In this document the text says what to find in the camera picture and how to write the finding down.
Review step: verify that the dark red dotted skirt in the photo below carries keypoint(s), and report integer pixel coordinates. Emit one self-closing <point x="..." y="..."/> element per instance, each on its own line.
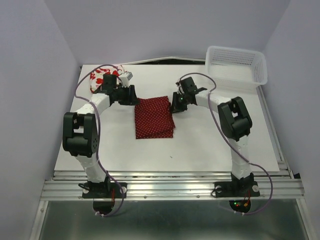
<point x="153" y="118"/>

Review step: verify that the white plastic basket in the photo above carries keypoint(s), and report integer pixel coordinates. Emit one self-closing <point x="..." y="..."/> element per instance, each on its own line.
<point x="235" y="67"/>

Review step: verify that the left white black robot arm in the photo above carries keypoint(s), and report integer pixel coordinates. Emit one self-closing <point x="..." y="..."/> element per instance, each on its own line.
<point x="82" y="130"/>

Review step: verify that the aluminium rail frame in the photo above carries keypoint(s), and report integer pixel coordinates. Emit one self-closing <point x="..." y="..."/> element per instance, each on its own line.
<point x="173" y="205"/>

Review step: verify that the white red poppy skirt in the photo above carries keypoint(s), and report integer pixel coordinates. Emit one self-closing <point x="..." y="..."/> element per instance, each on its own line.
<point x="96" y="78"/>

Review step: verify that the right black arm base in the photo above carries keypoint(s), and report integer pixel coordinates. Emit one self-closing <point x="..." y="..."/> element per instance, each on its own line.
<point x="239" y="196"/>

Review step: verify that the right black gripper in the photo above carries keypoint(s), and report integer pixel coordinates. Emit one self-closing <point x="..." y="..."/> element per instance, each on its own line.
<point x="176" y="107"/>

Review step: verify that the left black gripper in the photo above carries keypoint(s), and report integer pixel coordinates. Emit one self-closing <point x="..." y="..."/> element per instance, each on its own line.
<point x="131" y="98"/>

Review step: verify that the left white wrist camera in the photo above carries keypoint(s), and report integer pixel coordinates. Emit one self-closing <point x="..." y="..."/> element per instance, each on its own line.
<point x="125" y="79"/>

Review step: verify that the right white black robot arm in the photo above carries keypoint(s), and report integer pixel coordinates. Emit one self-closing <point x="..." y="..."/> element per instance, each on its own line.
<point x="233" y="122"/>

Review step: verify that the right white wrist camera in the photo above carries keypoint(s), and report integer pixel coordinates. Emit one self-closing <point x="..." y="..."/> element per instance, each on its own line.
<point x="181" y="87"/>

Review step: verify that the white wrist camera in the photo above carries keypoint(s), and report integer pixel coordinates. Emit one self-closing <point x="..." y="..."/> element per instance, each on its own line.
<point x="181" y="87"/>
<point x="125" y="79"/>

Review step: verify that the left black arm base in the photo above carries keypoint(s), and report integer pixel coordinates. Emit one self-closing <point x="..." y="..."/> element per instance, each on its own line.
<point x="107" y="196"/>

